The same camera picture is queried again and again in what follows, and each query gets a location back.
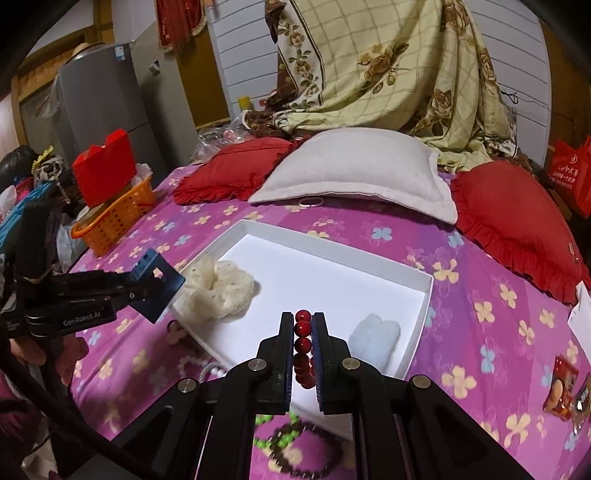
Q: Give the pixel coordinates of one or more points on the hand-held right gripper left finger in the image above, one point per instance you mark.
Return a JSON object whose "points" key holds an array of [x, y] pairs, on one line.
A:
{"points": [[287, 364]]}

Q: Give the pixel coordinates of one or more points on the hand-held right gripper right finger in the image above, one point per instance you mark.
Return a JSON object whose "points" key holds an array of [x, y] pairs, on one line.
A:
{"points": [[318, 364]]}

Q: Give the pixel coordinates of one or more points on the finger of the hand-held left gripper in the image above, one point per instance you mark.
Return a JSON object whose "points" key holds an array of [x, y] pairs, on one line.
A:
{"points": [[143, 307], [92, 284]]}

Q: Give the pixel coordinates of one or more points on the white shallow box tray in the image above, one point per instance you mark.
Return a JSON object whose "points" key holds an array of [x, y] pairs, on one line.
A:
{"points": [[323, 286]]}

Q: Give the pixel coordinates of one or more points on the person's left hand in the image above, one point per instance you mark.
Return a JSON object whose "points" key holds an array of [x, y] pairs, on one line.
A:
{"points": [[69, 364]]}

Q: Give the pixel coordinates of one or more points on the light blue fluffy scrunchie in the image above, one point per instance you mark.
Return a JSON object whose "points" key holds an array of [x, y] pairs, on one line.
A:
{"points": [[374, 339]]}

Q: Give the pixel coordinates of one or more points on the orange plastic basket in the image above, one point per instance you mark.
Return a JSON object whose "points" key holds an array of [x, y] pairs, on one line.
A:
{"points": [[115, 217]]}

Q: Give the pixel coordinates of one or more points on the cream dotted scrunchie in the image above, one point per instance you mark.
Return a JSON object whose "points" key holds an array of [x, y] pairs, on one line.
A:
{"points": [[221, 288]]}

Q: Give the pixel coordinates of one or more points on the blue plastic case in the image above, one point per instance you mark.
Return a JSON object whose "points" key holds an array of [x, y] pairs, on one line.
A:
{"points": [[21, 210]]}

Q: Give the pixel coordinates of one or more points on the red cardboard box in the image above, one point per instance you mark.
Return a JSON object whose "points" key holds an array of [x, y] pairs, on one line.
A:
{"points": [[104, 170]]}

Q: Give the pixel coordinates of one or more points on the white plastic bag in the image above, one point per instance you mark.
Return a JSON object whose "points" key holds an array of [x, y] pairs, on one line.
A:
{"points": [[144, 173]]}

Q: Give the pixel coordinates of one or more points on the pile of clothes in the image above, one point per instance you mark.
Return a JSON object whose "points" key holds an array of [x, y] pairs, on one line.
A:
{"points": [[48, 168]]}

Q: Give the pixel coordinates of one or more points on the black bag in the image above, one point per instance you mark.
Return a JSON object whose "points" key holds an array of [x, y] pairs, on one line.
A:
{"points": [[14, 164]]}

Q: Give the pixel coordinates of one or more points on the purple floral bedsheet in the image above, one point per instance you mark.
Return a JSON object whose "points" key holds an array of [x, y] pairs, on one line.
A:
{"points": [[461, 323]]}

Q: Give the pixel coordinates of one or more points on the red ruffled pillow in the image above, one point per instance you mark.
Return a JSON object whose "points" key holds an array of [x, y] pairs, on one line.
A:
{"points": [[231, 166], [512, 217]]}

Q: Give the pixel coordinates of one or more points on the clear plastic bag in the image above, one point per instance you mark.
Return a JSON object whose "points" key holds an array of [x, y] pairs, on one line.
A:
{"points": [[217, 138]]}

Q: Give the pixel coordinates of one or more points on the grey refrigerator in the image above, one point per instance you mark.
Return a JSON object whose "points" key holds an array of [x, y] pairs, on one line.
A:
{"points": [[101, 92]]}

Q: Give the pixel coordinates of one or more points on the white pillow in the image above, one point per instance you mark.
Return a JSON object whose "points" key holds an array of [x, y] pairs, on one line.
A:
{"points": [[351, 170]]}

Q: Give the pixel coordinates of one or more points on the yellow bottle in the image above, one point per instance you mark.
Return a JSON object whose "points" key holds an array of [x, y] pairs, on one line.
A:
{"points": [[244, 104]]}

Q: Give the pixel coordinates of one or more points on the wooden door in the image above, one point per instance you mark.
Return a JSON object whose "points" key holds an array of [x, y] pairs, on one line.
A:
{"points": [[205, 83]]}

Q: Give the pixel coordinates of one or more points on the straw hat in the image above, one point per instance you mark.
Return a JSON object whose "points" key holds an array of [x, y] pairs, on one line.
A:
{"points": [[81, 53]]}

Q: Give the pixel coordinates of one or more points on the dark snack packet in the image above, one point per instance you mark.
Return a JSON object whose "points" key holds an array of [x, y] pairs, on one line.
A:
{"points": [[582, 406]]}

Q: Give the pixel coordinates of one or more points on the white paper sheet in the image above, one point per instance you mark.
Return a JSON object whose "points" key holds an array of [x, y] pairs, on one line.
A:
{"points": [[582, 318]]}

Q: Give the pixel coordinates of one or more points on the red fringed curtain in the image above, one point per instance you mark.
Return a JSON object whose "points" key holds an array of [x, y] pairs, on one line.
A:
{"points": [[178, 23]]}

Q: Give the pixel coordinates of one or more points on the cream floral checked blanket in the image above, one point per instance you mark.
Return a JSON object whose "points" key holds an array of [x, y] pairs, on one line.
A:
{"points": [[392, 69]]}

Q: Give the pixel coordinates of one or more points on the red shopping bag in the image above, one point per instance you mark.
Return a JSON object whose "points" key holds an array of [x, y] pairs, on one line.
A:
{"points": [[570, 175]]}

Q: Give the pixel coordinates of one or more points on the wall socket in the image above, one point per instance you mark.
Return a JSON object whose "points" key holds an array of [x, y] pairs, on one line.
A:
{"points": [[154, 69]]}

